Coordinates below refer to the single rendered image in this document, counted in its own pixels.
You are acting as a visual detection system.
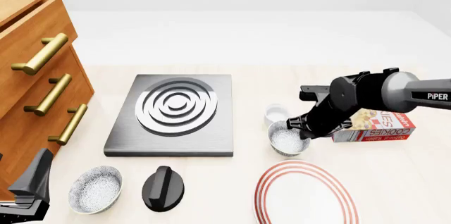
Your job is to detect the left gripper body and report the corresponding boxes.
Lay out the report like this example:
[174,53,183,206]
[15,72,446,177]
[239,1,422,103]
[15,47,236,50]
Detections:
[0,193,51,223]

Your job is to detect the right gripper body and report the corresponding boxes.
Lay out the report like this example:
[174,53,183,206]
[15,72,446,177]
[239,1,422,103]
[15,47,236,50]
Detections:
[285,114,354,133]

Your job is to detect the patterned black-and-white bowl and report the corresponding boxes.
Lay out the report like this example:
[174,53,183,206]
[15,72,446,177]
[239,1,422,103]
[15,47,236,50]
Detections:
[68,165,123,216]
[267,119,312,157]

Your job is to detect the small white ramekin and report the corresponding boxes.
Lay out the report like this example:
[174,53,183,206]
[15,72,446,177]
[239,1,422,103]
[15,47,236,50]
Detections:
[264,103,292,127]

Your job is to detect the white plate with red rings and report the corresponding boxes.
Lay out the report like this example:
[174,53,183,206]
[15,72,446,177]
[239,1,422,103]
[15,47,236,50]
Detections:
[254,158,361,224]

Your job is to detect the flat stove plate with rings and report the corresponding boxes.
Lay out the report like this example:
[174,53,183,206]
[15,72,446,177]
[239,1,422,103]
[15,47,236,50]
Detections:
[103,73,235,158]

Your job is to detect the wooden cabinet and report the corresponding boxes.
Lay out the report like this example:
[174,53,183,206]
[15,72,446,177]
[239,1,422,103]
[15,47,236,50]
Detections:
[0,0,95,201]

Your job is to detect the red-and-white cookie box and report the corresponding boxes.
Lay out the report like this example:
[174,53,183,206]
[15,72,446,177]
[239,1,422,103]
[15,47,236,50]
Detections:
[331,108,416,144]

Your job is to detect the wooden drawer, slightly open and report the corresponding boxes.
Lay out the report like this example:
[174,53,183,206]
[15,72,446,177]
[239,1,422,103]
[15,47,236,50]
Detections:
[0,0,79,77]

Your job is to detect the round black stove knob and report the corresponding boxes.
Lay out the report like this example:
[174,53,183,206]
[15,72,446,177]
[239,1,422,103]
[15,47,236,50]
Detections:
[141,165,186,213]

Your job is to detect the brass drawer handle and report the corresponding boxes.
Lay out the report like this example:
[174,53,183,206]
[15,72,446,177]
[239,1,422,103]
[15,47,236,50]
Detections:
[11,32,69,76]
[23,73,73,117]
[47,104,89,146]

